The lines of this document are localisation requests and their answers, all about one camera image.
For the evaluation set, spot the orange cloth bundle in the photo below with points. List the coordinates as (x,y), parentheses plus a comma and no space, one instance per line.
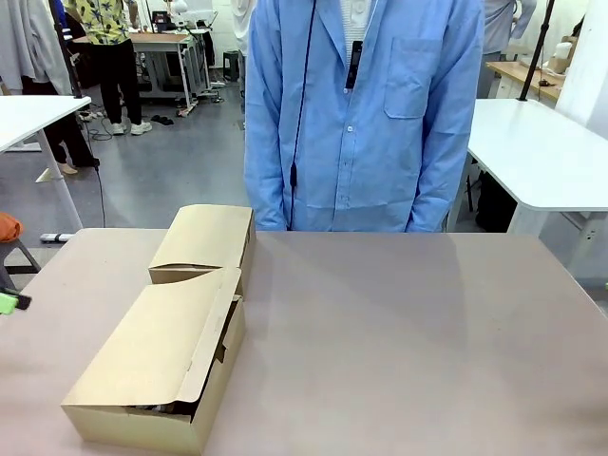
(9,225)

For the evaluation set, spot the person's left forearm blue sleeve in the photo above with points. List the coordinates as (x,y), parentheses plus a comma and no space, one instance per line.
(439,180)

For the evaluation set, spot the white cylindrical jug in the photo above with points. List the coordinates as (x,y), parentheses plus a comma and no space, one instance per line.
(562,57)

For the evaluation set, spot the white power strip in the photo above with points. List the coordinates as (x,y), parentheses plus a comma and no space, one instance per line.
(57,237)

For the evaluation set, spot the small brown cardboard box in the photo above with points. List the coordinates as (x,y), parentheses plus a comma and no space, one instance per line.
(209,237)

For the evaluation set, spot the black tripod pole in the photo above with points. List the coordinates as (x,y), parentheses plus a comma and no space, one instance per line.
(537,52)
(69,62)

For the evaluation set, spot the person in blue lab coat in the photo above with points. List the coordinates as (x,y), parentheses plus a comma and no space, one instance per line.
(361,157)

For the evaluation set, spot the person in yellow floral shirt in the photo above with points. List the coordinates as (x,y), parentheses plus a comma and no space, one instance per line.
(111,47)

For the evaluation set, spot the grey metal chair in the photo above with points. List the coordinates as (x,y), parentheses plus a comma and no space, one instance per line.
(19,259)

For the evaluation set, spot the wooden top table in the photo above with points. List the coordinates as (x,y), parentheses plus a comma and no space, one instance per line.
(518,76)

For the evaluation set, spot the person in light blue coat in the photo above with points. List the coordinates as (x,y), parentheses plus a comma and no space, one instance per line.
(499,28)

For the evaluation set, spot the large brown cardboard box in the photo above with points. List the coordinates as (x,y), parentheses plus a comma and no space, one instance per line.
(152,342)

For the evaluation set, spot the person in grey coat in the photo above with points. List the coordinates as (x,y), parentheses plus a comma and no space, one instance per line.
(28,43)

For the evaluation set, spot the white side table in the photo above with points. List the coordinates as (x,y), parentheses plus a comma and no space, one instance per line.
(33,116)
(537,147)

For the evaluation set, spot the dark plastic stool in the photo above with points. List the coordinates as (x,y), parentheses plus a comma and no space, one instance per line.
(232,64)

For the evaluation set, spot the person's right forearm blue sleeve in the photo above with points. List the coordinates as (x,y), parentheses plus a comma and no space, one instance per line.
(263,185)

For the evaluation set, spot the white metal workbench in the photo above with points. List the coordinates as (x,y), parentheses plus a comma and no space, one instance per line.
(166,45)

